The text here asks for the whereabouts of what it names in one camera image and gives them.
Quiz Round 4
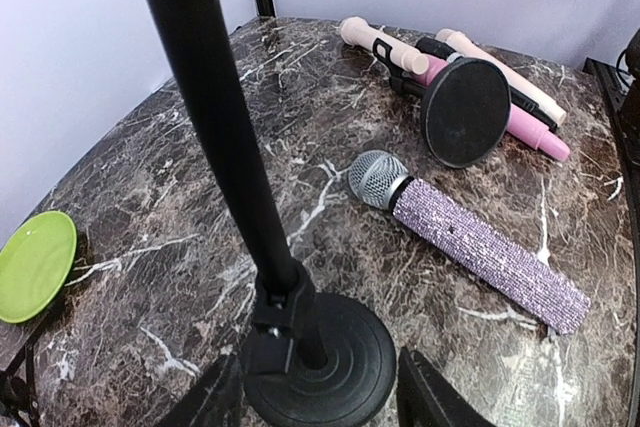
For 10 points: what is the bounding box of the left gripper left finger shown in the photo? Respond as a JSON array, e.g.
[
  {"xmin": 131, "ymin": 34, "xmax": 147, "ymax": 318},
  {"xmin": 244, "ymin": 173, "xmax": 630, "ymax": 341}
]
[{"xmin": 159, "ymin": 354, "xmax": 242, "ymax": 427}]

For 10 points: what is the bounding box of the green plate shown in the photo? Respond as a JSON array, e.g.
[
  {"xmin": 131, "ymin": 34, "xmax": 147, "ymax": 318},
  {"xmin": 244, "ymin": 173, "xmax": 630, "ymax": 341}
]
[{"xmin": 1, "ymin": 211, "xmax": 77, "ymax": 324}]

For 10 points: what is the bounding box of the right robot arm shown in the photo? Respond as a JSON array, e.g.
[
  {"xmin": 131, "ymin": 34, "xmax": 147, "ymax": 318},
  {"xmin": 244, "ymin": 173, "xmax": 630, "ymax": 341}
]
[{"xmin": 584, "ymin": 32, "xmax": 639, "ymax": 168}]

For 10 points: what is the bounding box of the purple glitter microphone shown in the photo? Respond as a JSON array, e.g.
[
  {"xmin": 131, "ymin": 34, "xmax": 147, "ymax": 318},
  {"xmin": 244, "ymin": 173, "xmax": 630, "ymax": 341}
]
[{"xmin": 348, "ymin": 150, "xmax": 591, "ymax": 335}]

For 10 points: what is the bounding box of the pink microphone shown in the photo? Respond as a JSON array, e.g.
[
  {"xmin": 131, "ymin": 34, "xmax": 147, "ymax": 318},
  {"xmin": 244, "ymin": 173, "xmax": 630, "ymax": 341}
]
[{"xmin": 413, "ymin": 55, "xmax": 570, "ymax": 162}]

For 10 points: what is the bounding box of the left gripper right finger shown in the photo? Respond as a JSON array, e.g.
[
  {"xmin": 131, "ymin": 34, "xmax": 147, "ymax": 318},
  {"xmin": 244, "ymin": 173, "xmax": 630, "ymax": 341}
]
[{"xmin": 397, "ymin": 348, "xmax": 494, "ymax": 427}]

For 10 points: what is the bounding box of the black tripod mic stand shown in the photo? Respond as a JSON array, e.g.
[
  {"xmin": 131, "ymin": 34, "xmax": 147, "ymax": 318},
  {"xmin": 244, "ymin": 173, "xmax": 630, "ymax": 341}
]
[{"xmin": 1, "ymin": 338, "xmax": 40, "ymax": 427}]

